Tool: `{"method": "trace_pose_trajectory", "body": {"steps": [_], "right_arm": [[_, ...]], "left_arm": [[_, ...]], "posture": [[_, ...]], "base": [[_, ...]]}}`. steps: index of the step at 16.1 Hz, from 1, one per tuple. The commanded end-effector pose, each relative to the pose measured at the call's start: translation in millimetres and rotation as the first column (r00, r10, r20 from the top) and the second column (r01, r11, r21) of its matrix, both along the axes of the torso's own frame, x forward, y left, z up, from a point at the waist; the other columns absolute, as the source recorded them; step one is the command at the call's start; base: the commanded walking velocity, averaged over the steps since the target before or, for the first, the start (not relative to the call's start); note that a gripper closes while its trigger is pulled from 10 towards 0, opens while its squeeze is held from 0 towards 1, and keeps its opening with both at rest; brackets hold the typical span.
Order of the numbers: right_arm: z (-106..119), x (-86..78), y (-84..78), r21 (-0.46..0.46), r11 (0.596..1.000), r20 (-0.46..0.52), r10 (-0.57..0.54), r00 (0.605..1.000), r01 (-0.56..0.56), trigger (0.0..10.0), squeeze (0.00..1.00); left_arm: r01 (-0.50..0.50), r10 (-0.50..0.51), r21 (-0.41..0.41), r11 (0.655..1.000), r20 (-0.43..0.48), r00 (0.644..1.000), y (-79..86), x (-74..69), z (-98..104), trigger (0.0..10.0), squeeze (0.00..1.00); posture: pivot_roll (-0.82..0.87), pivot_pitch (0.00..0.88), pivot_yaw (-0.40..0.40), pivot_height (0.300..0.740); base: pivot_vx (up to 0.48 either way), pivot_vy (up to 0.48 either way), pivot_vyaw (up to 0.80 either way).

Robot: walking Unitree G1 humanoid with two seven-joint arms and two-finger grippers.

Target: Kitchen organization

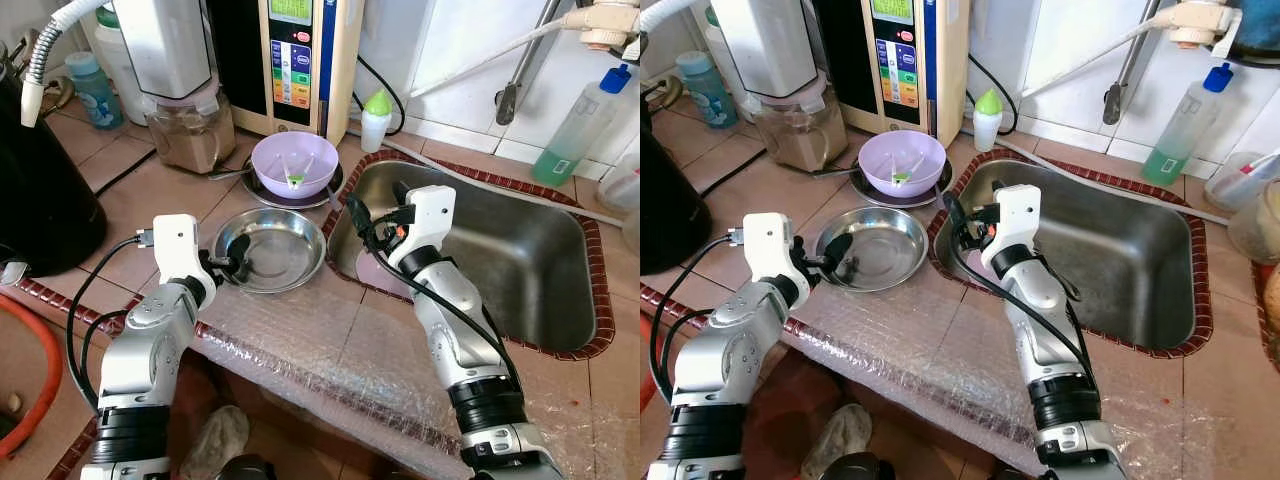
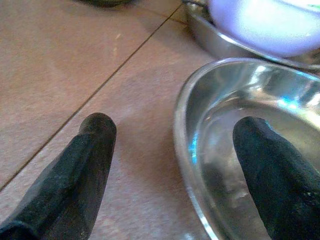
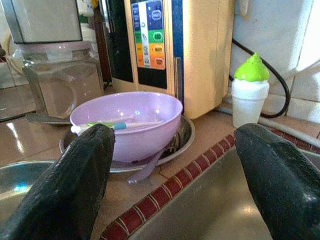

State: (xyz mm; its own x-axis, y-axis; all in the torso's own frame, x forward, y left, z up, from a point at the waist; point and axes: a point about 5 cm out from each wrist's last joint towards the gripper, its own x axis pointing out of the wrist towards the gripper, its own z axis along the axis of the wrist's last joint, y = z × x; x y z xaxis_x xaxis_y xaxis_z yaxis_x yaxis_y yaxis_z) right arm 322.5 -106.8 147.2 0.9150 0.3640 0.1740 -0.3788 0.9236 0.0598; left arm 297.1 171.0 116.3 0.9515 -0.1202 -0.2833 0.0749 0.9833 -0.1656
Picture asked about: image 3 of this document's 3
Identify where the white green blue toothbrush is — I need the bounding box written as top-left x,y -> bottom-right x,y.
70,119 -> 166,134

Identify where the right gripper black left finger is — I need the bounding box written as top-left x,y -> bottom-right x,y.
0,123 -> 116,240

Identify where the beige water ionizer appliance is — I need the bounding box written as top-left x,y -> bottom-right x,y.
99,0 -> 237,120

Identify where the clear glass jar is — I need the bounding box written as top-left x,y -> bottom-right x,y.
21,42 -> 105,120

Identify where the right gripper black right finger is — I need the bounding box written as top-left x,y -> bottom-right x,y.
234,122 -> 320,240

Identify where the grey water hose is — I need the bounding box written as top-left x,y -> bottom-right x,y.
217,107 -> 320,149

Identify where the stainless steel sink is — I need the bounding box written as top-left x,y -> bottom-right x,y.
127,146 -> 320,240

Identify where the round steel plate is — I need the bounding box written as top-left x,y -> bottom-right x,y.
59,117 -> 196,174
0,160 -> 56,226

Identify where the small white bottle green cap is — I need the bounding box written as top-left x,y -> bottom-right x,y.
231,52 -> 271,129

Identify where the flat steel spatula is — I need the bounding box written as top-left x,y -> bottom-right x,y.
24,112 -> 72,125

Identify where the purple plastic bowl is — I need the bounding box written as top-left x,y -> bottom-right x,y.
69,91 -> 184,163

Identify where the black appliance power cable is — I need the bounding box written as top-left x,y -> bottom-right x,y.
229,38 -> 291,119

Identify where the white kitchen appliance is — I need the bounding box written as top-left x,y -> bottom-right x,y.
1,0 -> 83,45

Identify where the purple plastic spoon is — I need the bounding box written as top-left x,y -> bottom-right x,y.
127,149 -> 165,185

